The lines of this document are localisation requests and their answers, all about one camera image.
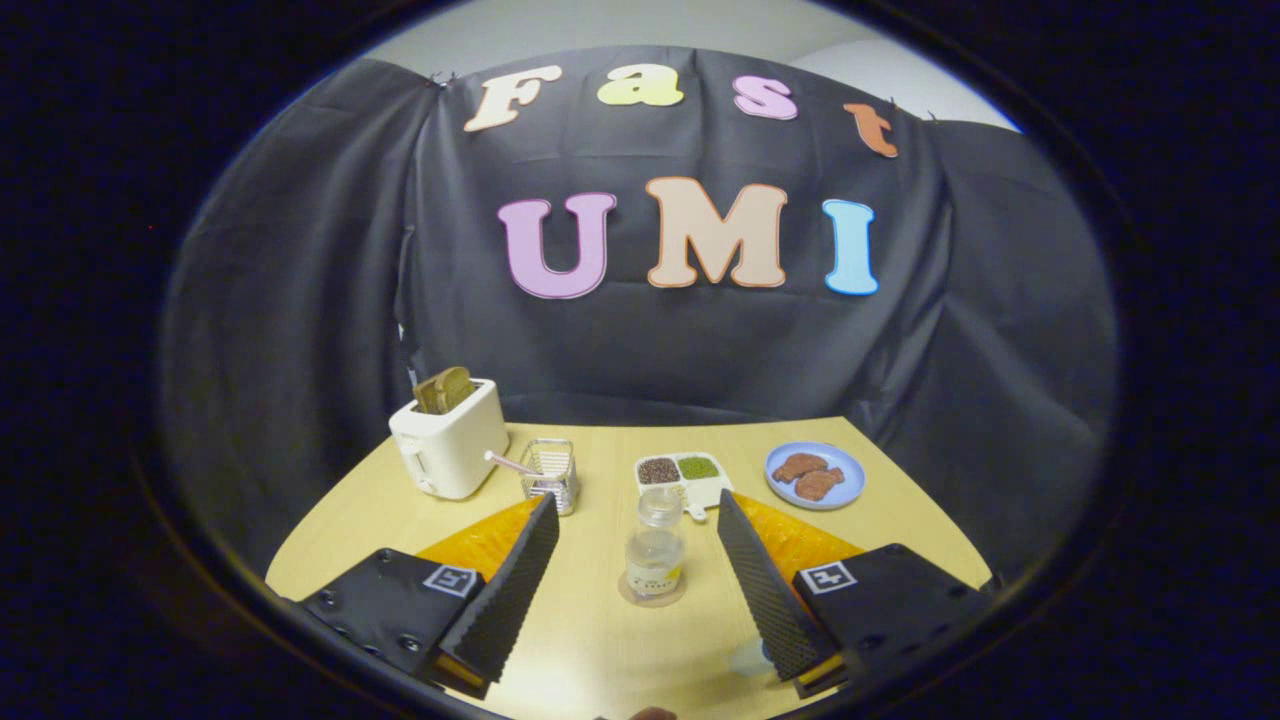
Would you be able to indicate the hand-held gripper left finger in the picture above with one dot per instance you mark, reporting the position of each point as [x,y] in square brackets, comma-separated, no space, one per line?
[505,600]

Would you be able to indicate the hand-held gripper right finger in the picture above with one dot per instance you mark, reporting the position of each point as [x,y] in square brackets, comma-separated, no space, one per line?
[768,595]

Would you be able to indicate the clear cup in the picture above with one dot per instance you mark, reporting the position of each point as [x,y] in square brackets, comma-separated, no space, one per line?
[748,660]

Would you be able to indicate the clear juice bottle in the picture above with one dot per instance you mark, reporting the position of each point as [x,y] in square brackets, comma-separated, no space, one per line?
[655,555]

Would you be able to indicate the round brown coaster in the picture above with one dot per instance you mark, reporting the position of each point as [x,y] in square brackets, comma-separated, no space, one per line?
[628,596]

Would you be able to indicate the wooden table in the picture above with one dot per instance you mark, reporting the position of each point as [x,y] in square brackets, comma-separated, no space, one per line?
[600,645]

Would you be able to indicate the brown meat piece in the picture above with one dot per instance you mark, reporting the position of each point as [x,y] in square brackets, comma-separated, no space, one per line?
[820,485]
[798,465]

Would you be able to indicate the white divided dish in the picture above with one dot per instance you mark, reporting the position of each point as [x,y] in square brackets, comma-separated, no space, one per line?
[705,490]

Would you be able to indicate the blue plate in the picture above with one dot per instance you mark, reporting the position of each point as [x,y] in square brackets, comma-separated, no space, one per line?
[845,480]

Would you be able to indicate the green beans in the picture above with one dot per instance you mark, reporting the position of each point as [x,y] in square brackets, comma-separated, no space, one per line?
[698,467]

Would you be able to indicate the white toaster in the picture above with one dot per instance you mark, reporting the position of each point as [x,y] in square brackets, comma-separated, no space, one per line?
[455,450]

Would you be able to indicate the brown beans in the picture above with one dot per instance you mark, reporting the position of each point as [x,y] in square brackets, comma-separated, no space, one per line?
[658,470]

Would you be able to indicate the brown toast slice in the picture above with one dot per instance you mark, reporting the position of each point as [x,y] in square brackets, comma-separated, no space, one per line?
[457,387]
[427,395]

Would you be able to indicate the black backdrop cloth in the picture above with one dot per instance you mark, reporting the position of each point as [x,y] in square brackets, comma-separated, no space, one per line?
[700,340]

